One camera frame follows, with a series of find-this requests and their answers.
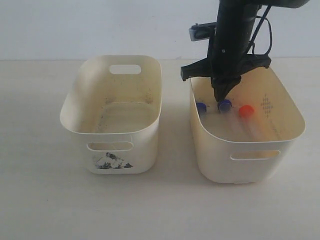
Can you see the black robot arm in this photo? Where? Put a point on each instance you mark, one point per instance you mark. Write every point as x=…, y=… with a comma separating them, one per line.
x=240, y=12

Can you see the cream plastic bin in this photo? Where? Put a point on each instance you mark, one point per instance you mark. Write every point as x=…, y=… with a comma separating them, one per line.
x=112, y=113
x=234, y=158

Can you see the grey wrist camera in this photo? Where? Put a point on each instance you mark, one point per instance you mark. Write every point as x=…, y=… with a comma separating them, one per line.
x=204, y=31

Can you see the orange-capped tube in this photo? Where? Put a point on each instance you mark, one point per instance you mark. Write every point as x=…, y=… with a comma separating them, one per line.
x=250, y=122

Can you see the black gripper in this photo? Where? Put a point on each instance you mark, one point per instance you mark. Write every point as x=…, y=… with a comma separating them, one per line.
x=227, y=59

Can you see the blue-capped tube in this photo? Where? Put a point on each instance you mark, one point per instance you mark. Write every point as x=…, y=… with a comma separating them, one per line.
x=226, y=110
x=201, y=109

